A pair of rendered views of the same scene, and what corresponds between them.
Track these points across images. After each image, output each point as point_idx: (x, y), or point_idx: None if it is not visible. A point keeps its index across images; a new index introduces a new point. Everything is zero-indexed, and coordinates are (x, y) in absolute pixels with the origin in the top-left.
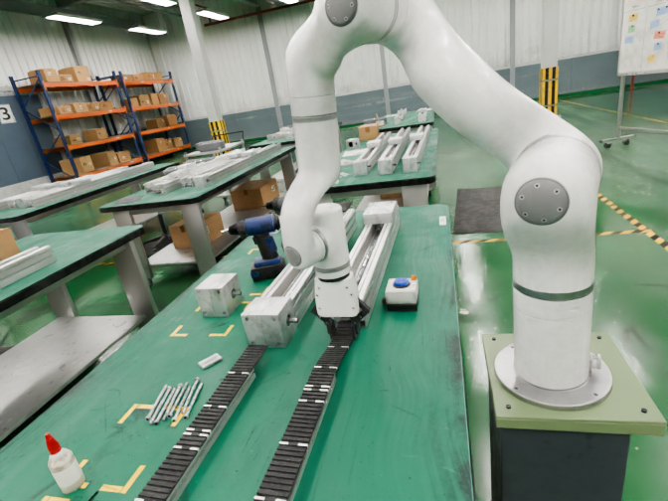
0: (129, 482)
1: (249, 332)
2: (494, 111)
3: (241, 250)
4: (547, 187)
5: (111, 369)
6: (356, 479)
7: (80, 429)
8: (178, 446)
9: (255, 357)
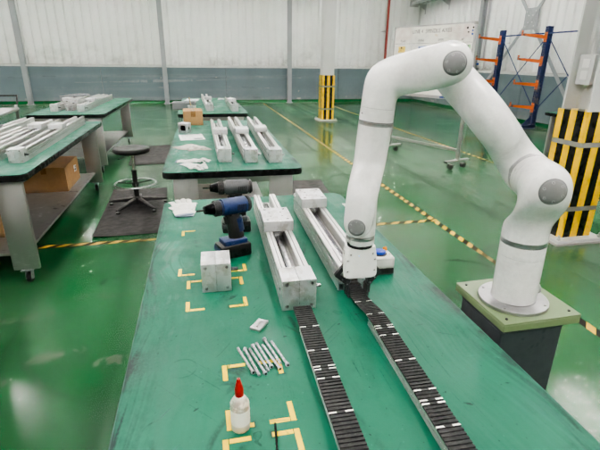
0: (291, 412)
1: (286, 297)
2: (516, 137)
3: (169, 232)
4: (558, 184)
5: (154, 345)
6: (452, 373)
7: (188, 393)
8: (321, 378)
9: (310, 314)
